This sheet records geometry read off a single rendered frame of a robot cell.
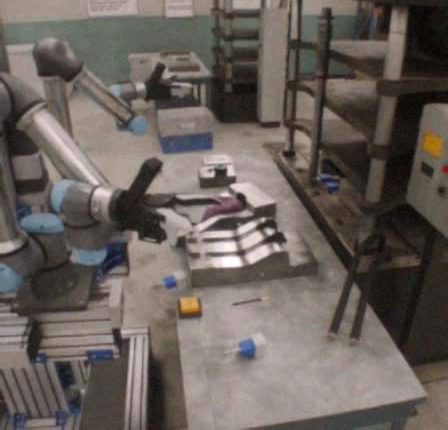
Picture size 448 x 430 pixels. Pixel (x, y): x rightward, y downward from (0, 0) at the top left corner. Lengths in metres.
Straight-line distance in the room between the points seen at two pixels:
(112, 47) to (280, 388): 7.82
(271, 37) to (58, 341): 4.91
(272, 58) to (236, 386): 4.93
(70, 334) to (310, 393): 0.75
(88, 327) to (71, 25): 7.61
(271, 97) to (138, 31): 3.53
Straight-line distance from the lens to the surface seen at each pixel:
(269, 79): 5.89
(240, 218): 2.00
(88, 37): 8.68
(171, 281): 1.67
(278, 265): 1.71
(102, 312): 1.38
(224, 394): 1.34
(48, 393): 2.00
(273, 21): 5.80
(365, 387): 1.42
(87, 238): 0.98
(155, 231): 0.86
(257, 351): 1.42
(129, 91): 1.85
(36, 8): 8.78
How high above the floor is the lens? 1.86
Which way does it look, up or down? 28 degrees down
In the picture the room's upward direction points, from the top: straight up
